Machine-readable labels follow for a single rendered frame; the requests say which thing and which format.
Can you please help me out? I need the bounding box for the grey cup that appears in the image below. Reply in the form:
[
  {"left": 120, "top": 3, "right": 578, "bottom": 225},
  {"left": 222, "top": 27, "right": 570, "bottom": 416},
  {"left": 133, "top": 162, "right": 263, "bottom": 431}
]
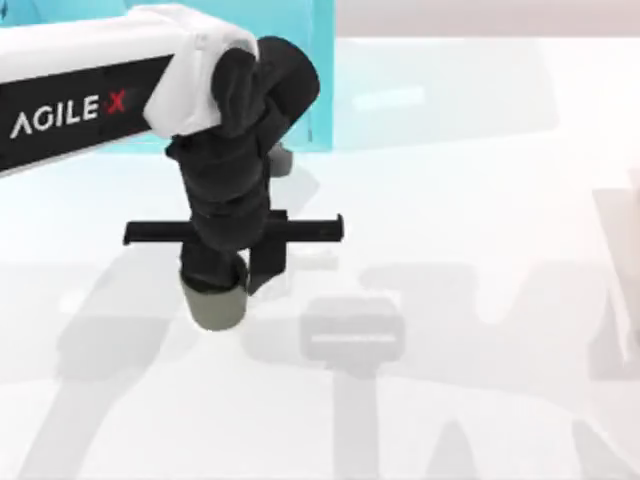
[{"left": 179, "top": 254, "right": 250, "bottom": 332}]

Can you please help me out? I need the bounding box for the pale grey rounded box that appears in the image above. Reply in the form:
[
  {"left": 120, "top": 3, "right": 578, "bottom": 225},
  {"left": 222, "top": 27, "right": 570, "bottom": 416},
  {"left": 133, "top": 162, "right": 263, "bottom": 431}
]
[{"left": 269, "top": 142, "right": 295, "bottom": 179}]

